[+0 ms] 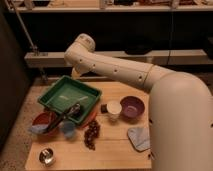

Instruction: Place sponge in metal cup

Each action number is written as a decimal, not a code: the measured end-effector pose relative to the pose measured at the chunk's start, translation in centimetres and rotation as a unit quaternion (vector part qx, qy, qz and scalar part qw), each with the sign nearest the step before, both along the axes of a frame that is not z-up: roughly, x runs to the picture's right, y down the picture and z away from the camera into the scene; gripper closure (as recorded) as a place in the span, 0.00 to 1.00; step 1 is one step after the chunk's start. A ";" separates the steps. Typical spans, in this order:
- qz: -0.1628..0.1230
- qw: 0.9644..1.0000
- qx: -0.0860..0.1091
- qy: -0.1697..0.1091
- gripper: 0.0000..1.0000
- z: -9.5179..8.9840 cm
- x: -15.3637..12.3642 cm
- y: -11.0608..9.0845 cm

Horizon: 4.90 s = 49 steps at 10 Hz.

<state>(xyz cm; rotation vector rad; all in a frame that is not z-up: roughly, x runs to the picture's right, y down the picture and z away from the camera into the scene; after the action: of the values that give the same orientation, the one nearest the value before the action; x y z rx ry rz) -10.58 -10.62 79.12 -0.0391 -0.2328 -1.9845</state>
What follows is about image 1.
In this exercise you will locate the red bowl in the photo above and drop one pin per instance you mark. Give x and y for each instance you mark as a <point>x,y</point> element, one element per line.
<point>45,118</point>

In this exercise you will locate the grey folded cloth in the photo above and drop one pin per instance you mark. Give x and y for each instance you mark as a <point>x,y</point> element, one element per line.
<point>139,138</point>

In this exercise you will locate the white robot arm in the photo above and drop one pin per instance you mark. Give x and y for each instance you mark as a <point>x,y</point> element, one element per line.
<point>180,106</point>

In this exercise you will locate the light blue cup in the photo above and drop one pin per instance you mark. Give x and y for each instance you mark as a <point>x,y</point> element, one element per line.
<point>68,129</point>

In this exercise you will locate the orange plate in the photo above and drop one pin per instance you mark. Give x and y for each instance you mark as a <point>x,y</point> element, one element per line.
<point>90,118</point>

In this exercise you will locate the bunch of dark grapes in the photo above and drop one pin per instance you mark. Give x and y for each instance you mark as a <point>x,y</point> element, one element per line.
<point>91,134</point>

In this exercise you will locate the small dark brown block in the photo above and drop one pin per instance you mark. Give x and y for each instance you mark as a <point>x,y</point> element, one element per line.
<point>104,108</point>

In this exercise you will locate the purple bowl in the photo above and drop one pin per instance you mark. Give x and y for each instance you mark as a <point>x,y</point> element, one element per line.
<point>132,107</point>

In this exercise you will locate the green plastic tray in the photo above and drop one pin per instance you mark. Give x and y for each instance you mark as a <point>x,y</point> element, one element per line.
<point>65,92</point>

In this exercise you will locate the metal diagonal rod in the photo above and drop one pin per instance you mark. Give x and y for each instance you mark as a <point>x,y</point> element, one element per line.
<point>33,46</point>

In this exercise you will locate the upper wooden shelf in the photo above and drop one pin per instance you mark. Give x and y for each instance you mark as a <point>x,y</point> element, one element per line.
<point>109,5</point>

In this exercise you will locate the white cup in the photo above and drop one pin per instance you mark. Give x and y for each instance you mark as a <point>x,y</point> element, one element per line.
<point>114,109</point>

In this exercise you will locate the dark metal gripper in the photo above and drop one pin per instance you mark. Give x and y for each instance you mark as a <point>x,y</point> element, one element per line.
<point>67,113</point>

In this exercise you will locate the metal cup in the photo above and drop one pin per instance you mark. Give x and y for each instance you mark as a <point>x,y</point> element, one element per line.
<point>46,157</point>

